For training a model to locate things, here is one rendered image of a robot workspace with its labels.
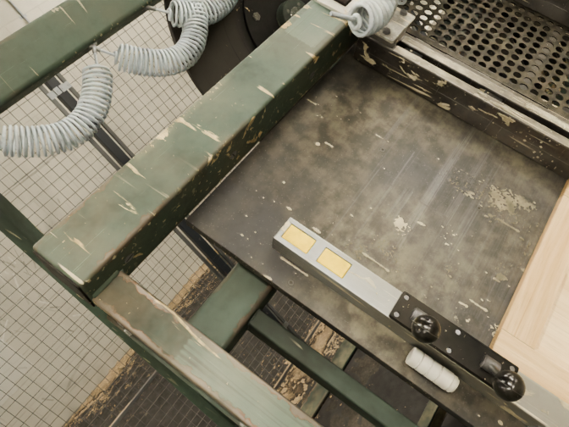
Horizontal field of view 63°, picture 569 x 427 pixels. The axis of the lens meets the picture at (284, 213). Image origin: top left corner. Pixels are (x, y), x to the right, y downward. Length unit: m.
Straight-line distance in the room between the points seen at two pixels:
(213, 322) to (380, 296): 0.27
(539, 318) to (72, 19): 1.09
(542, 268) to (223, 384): 0.58
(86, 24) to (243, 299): 0.71
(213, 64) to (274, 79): 0.49
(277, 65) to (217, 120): 0.17
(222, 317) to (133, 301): 0.15
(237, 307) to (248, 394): 0.17
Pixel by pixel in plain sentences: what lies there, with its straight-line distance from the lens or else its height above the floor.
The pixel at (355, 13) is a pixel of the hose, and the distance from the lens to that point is 0.93.
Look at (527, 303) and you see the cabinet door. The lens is 0.89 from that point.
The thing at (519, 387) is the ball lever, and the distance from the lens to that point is 0.67.
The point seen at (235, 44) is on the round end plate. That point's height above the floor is 1.90.
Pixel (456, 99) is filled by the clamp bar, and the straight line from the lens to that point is 1.05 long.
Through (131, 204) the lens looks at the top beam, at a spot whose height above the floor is 1.84.
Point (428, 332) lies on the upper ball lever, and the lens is 0.64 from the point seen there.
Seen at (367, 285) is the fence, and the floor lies 1.52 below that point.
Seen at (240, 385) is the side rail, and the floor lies 1.58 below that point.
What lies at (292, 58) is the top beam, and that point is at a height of 1.84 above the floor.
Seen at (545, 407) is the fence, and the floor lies 1.28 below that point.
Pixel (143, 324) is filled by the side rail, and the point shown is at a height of 1.71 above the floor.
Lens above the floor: 1.96
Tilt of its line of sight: 22 degrees down
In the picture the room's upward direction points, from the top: 39 degrees counter-clockwise
